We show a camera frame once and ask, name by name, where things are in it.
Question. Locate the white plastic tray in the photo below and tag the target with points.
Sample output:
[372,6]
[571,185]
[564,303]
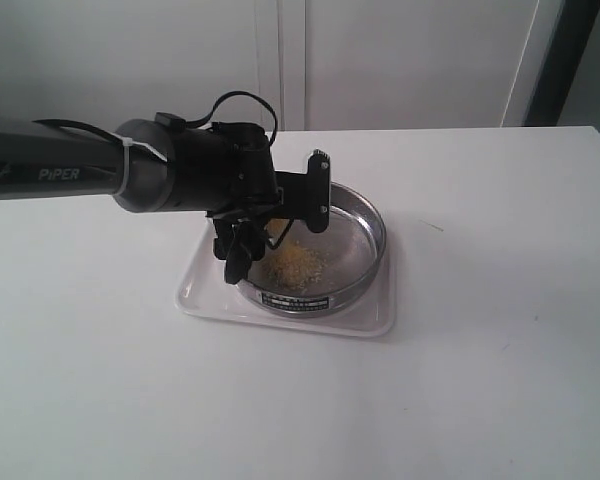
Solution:
[204,294]

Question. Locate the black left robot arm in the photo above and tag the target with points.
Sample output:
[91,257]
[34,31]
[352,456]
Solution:
[166,164]

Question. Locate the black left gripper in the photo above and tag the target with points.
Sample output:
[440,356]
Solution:
[225,170]

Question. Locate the stainless steel cup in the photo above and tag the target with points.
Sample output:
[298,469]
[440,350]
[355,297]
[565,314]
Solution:
[276,231]

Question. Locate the yellow grain powder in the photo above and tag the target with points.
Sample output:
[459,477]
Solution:
[293,267]

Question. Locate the round steel sieve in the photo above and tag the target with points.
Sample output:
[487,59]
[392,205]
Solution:
[353,246]

